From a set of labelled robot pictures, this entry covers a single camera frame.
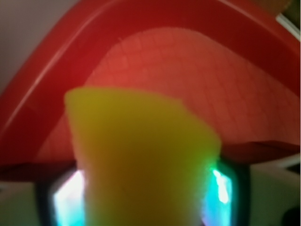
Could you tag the gripper left finger with clear pad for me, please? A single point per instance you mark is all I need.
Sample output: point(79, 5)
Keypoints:
point(60, 199)

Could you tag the gripper right finger with clear pad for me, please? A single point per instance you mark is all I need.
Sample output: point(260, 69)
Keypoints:
point(227, 201)

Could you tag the yellow sponge with dark base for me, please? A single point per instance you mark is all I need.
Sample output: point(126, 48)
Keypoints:
point(146, 158)

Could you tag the orange plastic tray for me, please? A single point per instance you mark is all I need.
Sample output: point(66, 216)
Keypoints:
point(229, 61)

